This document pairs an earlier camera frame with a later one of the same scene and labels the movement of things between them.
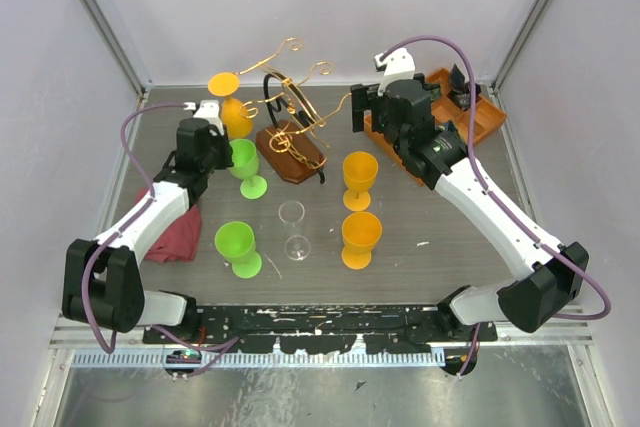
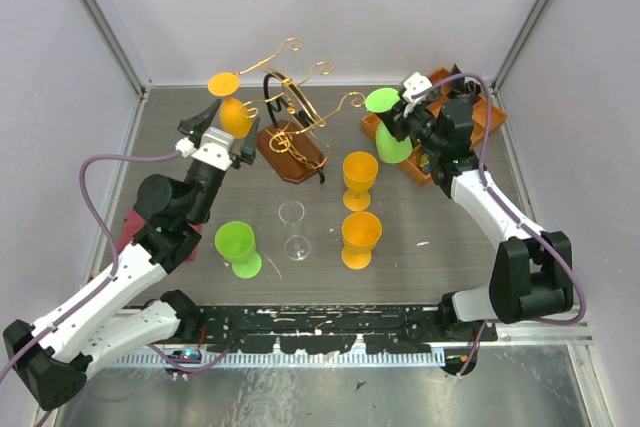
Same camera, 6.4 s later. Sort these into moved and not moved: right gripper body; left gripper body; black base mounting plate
Moved: right gripper body
Not moved: left gripper body; black base mounting plate
